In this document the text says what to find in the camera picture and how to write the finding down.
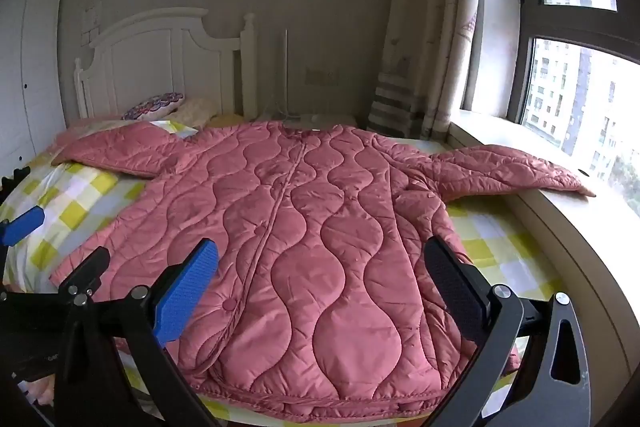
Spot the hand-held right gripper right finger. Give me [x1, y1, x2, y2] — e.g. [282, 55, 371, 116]
[424, 235, 592, 427]

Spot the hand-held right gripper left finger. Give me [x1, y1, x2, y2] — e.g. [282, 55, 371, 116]
[53, 239, 220, 427]

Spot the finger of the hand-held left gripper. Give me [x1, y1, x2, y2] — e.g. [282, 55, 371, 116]
[49, 246, 111, 303]
[0, 206, 46, 249]

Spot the pink quilted jacket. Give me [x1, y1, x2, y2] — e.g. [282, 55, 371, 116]
[50, 121, 597, 411]

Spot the bed with yellow checked sheet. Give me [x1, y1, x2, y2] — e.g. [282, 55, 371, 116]
[0, 119, 568, 427]

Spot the cream window sill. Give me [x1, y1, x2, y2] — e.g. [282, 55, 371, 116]
[446, 109, 640, 413]

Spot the white wardrobe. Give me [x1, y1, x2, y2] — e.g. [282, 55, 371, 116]
[0, 0, 69, 178]

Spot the patterned purple pillow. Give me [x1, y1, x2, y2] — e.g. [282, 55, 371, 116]
[122, 91, 187, 122]

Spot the cream textured pillow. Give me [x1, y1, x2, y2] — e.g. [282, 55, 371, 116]
[172, 97, 219, 128]

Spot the white wooden headboard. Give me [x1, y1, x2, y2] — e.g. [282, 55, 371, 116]
[74, 8, 259, 128]

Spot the thin floor lamp pole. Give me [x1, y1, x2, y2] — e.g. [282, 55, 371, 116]
[282, 29, 291, 124]

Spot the dark framed window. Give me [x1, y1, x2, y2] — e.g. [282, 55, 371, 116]
[470, 0, 640, 208]

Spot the printed beige curtain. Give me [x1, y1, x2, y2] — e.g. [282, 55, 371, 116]
[367, 0, 489, 140]

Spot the white wall sticker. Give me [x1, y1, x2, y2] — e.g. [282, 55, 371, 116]
[80, 4, 104, 48]

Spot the wall socket panel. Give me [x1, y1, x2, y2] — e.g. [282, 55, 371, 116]
[305, 66, 341, 84]

